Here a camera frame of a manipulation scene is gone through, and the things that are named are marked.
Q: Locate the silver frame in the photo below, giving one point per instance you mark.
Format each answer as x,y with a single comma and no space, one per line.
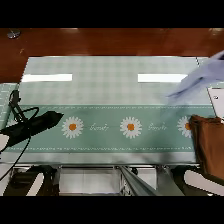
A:
140,183

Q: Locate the light blue shirt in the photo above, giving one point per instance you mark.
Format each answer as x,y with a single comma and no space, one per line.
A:
203,78

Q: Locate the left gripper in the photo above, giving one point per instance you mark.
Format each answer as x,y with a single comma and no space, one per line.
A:
28,128

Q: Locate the small grey round object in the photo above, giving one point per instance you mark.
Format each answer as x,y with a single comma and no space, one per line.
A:
13,34

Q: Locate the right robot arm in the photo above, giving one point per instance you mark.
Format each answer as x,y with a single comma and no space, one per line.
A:
203,181

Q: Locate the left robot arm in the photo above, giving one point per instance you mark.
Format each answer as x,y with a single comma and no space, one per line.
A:
35,181

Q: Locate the brown garment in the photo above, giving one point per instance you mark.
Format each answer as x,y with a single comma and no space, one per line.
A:
210,143

